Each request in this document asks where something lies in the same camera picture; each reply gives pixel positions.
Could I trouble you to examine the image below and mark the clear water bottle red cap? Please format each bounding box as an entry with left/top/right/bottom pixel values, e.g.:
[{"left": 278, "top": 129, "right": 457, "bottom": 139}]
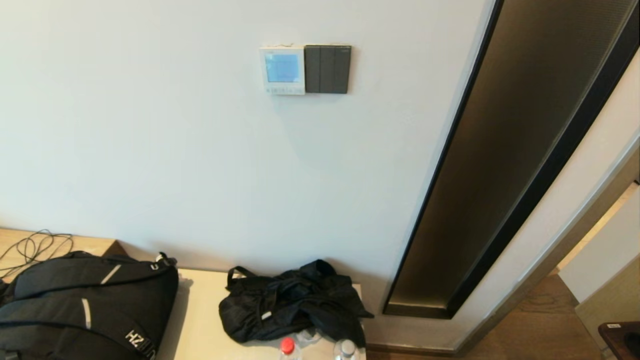
[{"left": 278, "top": 336, "right": 303, "bottom": 360}]

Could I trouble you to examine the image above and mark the grey metal door frame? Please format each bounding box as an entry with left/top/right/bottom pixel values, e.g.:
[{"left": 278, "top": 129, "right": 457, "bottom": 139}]
[{"left": 452, "top": 132, "right": 640, "bottom": 353}]

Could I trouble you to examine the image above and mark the clear water bottle silver cap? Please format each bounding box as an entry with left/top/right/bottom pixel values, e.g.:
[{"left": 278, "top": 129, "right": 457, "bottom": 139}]
[{"left": 333, "top": 339, "right": 362, "bottom": 360}]

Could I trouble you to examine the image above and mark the dark grey triple wall switch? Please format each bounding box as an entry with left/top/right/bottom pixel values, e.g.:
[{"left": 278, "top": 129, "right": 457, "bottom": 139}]
[{"left": 304, "top": 44, "right": 352, "bottom": 95}]

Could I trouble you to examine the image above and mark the black backpack with grey stripes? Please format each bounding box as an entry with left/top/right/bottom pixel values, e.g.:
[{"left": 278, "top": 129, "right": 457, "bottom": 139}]
[{"left": 0, "top": 251, "right": 180, "bottom": 360}]

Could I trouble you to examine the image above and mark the brown wooden baseboard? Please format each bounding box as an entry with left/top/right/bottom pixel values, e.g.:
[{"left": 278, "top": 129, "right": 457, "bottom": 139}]
[{"left": 366, "top": 342, "right": 457, "bottom": 357}]

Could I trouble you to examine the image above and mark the crumpled black fabric bag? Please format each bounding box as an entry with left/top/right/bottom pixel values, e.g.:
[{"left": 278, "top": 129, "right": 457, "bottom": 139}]
[{"left": 218, "top": 259, "right": 375, "bottom": 348}]

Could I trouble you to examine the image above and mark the dark brown wooden table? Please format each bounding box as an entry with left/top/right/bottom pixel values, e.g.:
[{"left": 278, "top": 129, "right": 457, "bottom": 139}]
[{"left": 597, "top": 321, "right": 640, "bottom": 360}]

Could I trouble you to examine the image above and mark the light wooden desk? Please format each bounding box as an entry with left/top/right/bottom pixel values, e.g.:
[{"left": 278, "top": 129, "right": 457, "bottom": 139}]
[{"left": 0, "top": 227, "right": 129, "bottom": 282}]

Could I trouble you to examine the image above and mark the thin black cable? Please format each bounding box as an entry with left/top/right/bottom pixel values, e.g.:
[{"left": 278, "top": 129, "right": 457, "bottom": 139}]
[{"left": 0, "top": 229, "right": 74, "bottom": 279}]

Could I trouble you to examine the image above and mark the bronze glass panel black frame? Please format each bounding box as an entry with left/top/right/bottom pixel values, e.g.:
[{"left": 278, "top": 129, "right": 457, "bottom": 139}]
[{"left": 382, "top": 0, "right": 640, "bottom": 320}]

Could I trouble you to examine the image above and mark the white wall thermostat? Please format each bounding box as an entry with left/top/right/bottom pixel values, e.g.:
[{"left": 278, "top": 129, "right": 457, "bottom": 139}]
[{"left": 259, "top": 46, "right": 306, "bottom": 96}]

